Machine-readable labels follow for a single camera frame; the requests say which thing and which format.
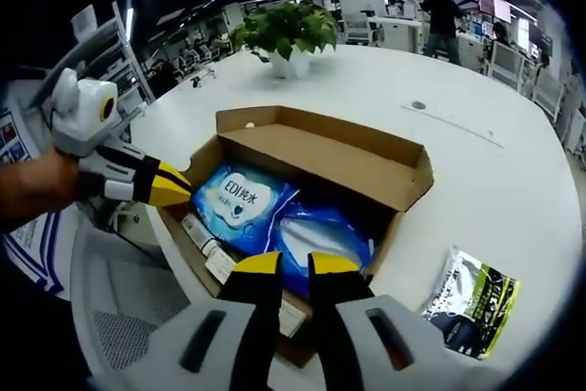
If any silver green foil pouch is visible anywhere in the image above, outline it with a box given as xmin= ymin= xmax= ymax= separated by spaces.
xmin=420 ymin=244 xmax=522 ymax=361

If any brown cardboard shoe box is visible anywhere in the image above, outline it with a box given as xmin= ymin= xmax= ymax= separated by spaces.
xmin=157 ymin=104 xmax=436 ymax=369

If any green potted plant white pot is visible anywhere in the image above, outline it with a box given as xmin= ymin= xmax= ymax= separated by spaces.
xmin=228 ymin=1 xmax=340 ymax=80

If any person's dark navy shirt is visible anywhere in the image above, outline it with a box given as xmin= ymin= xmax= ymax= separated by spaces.
xmin=0 ymin=280 xmax=92 ymax=391

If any dark wall screen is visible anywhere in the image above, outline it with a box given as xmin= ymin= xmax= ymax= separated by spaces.
xmin=526 ymin=24 xmax=555 ymax=56

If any blue wet wipes pack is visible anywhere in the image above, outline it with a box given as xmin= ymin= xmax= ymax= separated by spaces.
xmin=190 ymin=161 xmax=301 ymax=257

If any white mesh office chair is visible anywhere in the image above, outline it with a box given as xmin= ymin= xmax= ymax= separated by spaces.
xmin=68 ymin=214 xmax=202 ymax=378

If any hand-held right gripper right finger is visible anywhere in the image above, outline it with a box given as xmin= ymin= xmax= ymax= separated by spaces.
xmin=307 ymin=251 xmax=472 ymax=391

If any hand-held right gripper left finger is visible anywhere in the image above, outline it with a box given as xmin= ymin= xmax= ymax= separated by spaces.
xmin=123 ymin=251 xmax=284 ymax=391

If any grey metal shelf rack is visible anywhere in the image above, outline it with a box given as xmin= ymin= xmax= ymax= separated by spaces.
xmin=45 ymin=1 xmax=155 ymax=145

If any pink wall screen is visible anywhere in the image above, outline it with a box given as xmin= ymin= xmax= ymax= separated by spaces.
xmin=476 ymin=0 xmax=512 ymax=24

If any blue white display board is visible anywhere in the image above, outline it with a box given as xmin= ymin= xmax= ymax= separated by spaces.
xmin=0 ymin=109 xmax=77 ymax=303

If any clear blue soft tissue pack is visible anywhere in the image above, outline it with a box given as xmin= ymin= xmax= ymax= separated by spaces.
xmin=274 ymin=201 xmax=376 ymax=277

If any small dark gadget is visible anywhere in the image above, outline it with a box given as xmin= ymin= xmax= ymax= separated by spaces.
xmin=190 ymin=68 xmax=219 ymax=89

